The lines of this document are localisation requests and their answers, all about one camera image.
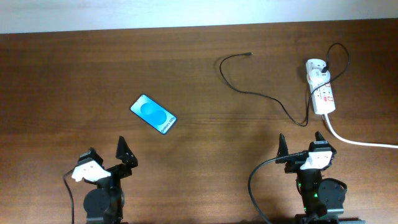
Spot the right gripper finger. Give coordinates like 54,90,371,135
277,133,289,158
310,131,329,146

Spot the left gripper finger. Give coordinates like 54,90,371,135
77,147,103,168
116,136,138,168

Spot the blue Galaxy smartphone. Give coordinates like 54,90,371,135
130,94,177,134

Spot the black charging cable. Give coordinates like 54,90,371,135
219,42,351,128

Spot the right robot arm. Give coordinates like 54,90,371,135
276,131,347,223

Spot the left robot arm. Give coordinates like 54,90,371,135
72,136,138,224

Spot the white USB charger adapter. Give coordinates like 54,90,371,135
305,58,330,85

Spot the white power strip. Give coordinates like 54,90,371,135
307,71,336,115

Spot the white power strip cord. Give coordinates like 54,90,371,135
322,113,398,149

